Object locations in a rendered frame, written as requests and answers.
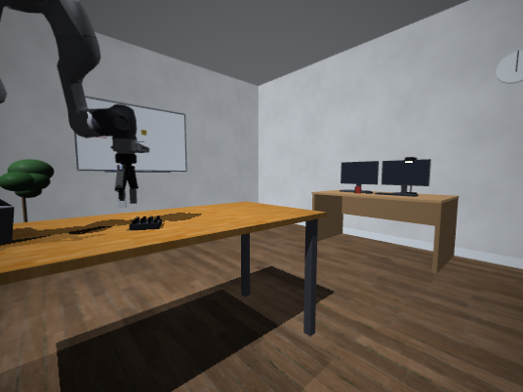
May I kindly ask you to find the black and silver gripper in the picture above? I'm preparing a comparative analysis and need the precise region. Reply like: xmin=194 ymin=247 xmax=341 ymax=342
xmin=114 ymin=153 xmax=139 ymax=209

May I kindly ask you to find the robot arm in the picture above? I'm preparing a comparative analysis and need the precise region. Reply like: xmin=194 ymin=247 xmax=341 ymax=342
xmin=0 ymin=0 xmax=149 ymax=154

